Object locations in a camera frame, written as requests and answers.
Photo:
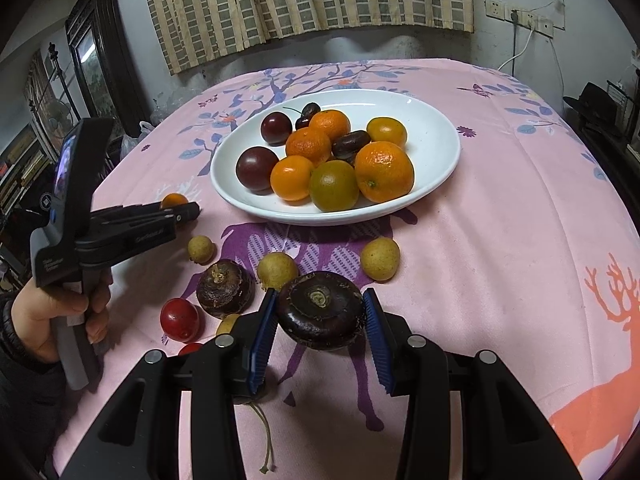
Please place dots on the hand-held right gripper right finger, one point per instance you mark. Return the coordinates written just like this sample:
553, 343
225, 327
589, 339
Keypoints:
377, 342

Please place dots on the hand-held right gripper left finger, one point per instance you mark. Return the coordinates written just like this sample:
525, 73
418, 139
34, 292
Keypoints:
262, 342

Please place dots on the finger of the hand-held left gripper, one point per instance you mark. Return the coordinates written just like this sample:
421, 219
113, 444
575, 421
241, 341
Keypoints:
182, 214
130, 209

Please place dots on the small orange kumquat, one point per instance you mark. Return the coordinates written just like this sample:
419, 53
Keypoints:
173, 200

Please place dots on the dark brown water chestnut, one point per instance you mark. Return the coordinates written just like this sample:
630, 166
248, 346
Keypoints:
320, 312
351, 146
225, 288

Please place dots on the dark purple plum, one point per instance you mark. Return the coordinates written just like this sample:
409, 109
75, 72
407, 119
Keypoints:
256, 169
276, 128

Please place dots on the dark red cherry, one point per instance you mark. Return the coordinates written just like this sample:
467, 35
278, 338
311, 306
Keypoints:
301, 123
312, 109

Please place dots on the yellow-green orange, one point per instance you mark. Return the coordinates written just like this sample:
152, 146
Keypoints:
333, 186

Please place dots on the large bumpy mandarin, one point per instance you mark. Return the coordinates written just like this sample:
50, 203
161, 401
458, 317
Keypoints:
384, 172

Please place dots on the white oval plate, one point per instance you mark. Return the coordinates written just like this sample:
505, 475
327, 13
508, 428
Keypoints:
435, 150

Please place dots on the smooth yellow-orange orange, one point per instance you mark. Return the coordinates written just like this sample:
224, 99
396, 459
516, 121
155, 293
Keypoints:
386, 131

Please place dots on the person's left forearm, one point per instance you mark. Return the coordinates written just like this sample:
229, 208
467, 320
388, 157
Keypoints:
25, 400

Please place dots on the person's left hand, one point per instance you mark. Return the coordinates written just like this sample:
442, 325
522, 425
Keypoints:
35, 315

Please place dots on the small tan longan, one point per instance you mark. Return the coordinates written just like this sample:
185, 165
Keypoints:
201, 249

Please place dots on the dark cherry with long stem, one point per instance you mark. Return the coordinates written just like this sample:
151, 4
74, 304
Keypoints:
248, 400

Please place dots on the clear plastic bag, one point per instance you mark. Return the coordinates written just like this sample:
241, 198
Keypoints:
135, 137

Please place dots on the red cherry tomato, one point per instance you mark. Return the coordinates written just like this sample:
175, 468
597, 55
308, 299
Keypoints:
180, 320
190, 348

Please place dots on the standing fan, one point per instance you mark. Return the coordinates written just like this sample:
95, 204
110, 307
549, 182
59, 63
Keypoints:
56, 115

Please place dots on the dark wooden framed picture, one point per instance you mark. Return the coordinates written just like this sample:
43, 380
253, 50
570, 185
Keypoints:
97, 65

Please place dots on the black desk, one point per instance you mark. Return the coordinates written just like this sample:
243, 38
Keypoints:
615, 140

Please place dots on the black hat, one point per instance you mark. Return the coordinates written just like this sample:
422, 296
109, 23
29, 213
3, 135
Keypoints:
592, 102

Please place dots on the white wall socket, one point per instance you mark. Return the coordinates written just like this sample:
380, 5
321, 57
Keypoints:
495, 8
524, 17
546, 27

